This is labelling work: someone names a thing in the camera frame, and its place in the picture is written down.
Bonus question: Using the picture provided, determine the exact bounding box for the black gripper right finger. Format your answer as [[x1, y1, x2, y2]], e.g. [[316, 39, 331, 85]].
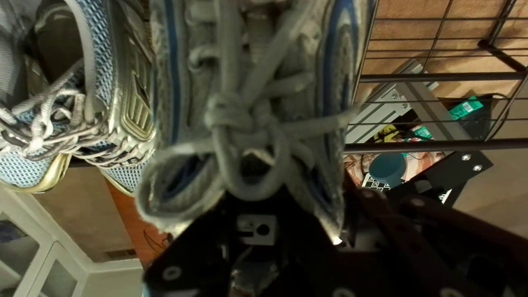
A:
[[335, 174, 528, 297]]

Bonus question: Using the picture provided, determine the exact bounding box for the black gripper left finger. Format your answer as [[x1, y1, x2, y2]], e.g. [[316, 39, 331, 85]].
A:
[[140, 182, 331, 297]]

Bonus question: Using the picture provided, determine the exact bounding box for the grey blue running sneaker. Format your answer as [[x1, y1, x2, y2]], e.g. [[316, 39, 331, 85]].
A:
[[133, 0, 378, 235], [0, 0, 161, 194]]

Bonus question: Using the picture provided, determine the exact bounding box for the black plate with screws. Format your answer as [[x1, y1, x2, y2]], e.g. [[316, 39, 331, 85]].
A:
[[382, 149, 495, 209]]

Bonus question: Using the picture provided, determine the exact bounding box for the colourful magazine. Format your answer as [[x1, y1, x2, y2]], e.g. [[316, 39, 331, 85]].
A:
[[371, 121, 442, 166]]

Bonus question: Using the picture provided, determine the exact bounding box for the green packet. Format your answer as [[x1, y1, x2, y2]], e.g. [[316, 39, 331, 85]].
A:
[[447, 93, 486, 120]]

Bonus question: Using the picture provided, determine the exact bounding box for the black metal shoe rack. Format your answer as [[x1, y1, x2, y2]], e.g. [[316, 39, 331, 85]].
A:
[[343, 0, 528, 156]]

